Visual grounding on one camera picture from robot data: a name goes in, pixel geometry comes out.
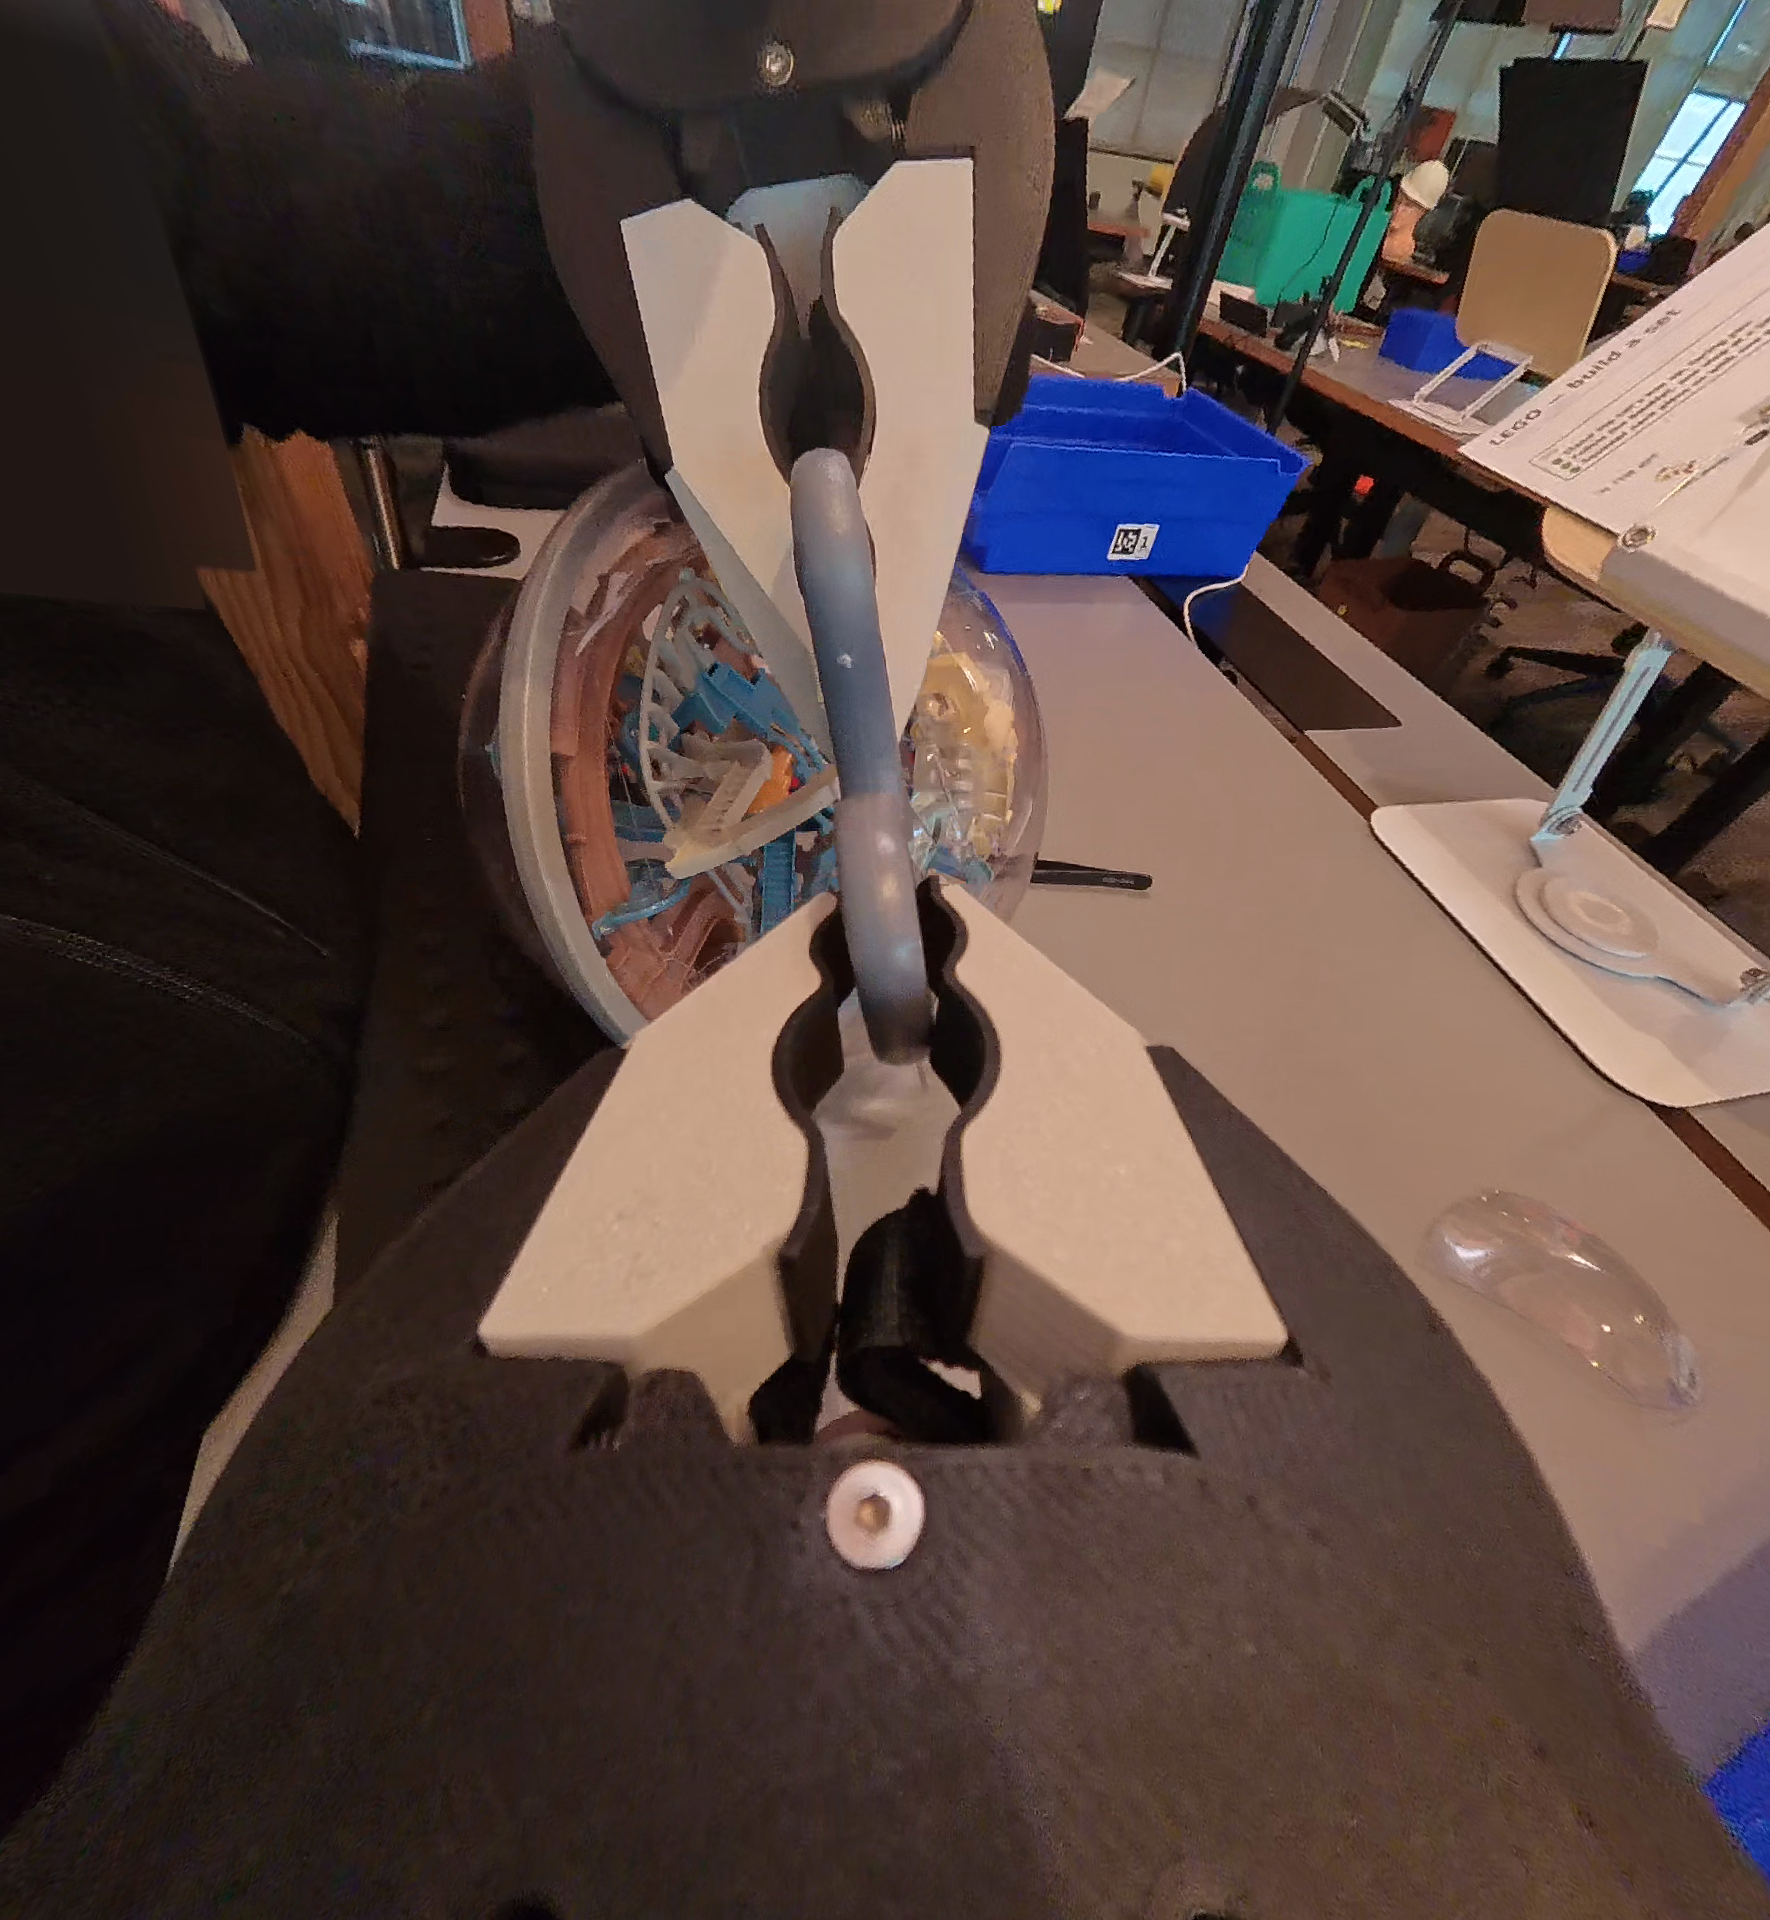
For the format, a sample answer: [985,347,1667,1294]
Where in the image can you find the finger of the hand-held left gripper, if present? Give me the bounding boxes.
[618,197,829,685]
[824,155,998,709]

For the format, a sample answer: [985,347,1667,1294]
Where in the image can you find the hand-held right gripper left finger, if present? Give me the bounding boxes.
[477,892,843,1449]

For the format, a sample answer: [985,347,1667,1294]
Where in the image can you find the black perforated pad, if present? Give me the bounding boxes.
[332,566,633,1254]

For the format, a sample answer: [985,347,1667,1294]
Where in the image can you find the small blue bin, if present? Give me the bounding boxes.
[1375,305,1476,380]

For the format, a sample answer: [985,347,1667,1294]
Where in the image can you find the tan-backed document stand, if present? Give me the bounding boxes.
[1411,206,1623,419]

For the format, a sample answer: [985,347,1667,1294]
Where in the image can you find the black upright board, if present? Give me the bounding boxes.
[1495,56,1653,260]

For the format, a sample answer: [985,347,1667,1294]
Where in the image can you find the white document stand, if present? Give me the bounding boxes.
[1368,502,1770,1112]

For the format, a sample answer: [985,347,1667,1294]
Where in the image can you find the clear maze puzzle ball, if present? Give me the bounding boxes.
[455,454,1048,1049]

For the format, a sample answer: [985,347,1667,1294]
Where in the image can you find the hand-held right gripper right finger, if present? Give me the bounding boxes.
[925,882,1296,1438]

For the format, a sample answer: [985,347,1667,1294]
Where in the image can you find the grey scissors with yellow lining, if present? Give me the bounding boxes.
[789,444,938,1070]

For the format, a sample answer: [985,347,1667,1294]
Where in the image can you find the clear plastic shell piece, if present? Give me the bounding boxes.
[1423,1188,1708,1413]

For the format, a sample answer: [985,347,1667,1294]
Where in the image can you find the blue bin with square label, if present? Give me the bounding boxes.
[964,372,1315,583]

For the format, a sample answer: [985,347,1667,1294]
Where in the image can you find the green bag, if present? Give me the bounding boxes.
[1212,158,1394,321]

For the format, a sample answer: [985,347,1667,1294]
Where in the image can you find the black pole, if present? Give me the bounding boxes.
[1152,0,1321,384]

